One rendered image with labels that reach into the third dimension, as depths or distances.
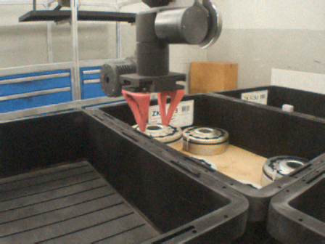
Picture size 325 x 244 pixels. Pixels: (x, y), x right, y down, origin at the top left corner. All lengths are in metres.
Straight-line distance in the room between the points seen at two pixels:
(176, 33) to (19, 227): 0.34
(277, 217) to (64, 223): 0.26
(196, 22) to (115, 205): 0.29
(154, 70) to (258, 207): 0.29
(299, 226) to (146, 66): 0.34
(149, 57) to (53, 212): 0.28
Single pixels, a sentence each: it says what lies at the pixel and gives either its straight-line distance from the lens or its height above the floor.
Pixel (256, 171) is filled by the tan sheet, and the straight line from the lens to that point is 0.51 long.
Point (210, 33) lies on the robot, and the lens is 1.04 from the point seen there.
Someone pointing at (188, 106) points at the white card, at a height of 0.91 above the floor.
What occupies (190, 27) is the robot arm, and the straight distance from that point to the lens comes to 0.40.
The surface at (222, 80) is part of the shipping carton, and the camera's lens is 3.91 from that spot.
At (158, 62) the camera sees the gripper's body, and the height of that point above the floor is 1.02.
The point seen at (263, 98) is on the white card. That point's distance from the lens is 0.86.
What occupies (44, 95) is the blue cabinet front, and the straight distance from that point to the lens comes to 2.23.
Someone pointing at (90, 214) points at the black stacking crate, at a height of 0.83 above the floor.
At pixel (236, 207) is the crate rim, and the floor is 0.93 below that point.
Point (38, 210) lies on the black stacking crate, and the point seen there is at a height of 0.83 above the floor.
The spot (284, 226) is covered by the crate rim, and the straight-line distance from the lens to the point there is 0.22.
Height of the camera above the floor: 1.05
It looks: 16 degrees down
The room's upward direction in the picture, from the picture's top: straight up
